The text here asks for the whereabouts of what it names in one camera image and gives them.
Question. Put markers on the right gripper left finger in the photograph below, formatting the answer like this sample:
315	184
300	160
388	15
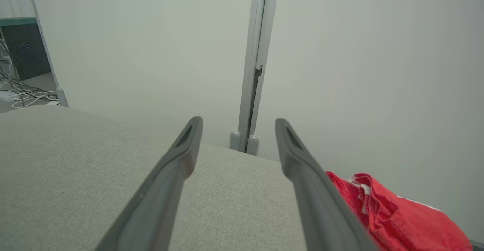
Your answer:
159	205

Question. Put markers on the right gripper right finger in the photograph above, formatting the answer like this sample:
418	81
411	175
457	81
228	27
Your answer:
321	205

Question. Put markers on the red shorts with white stripes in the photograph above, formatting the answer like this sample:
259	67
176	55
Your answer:
416	224

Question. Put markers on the grey double partition post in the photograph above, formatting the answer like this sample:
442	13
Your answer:
259	35

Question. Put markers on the slim grey partition post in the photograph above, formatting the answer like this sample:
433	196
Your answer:
43	43

